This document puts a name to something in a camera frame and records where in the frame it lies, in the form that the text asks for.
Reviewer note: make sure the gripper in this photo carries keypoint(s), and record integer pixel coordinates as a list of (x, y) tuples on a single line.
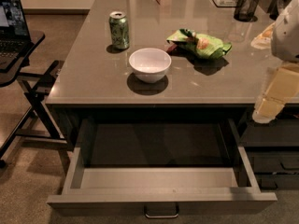
[(287, 34)]

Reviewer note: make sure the grey top drawer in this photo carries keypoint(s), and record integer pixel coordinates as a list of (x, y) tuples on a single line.
[(159, 170)]

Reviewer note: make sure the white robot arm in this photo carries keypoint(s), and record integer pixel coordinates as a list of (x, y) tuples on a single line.
[(285, 36)]

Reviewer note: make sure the right grey drawer stack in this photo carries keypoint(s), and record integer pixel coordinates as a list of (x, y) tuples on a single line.
[(273, 148)]

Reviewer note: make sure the green chip bag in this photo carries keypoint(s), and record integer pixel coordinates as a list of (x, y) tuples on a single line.
[(202, 46)]

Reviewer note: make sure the black mesh cup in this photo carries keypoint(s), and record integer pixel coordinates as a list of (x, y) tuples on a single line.
[(245, 9)]

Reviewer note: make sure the white bowl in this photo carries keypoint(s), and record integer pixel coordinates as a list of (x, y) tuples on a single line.
[(150, 65)]

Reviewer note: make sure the grey counter cabinet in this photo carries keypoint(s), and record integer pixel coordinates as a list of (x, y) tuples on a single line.
[(96, 75)]

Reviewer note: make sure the green soda can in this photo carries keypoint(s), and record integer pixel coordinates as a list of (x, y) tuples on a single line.
[(119, 30)]

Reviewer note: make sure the black laptop stand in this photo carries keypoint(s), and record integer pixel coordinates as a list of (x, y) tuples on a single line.
[(35, 88)]

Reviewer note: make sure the black laptop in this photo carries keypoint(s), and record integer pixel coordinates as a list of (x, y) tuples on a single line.
[(15, 39)]

